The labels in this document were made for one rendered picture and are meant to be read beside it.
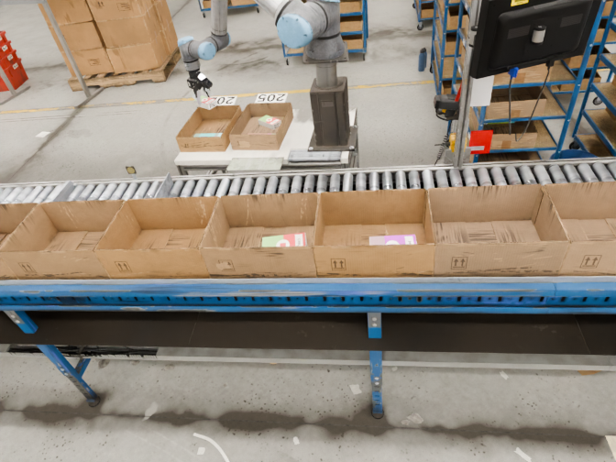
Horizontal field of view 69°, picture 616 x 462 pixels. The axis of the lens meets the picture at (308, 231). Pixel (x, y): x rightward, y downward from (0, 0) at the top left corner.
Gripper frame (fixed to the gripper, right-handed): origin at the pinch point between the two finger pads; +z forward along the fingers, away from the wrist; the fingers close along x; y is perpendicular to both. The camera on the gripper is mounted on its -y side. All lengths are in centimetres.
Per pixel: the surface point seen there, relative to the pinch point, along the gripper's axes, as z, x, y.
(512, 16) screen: -55, -23, -163
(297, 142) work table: 17, -10, -61
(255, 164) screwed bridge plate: 17, 18, -55
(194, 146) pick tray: 13.4, 25.5, -13.8
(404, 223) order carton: 3, 34, -154
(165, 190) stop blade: 16, 61, -30
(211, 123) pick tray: 16.6, -2.0, 3.3
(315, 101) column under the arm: -10, -12, -77
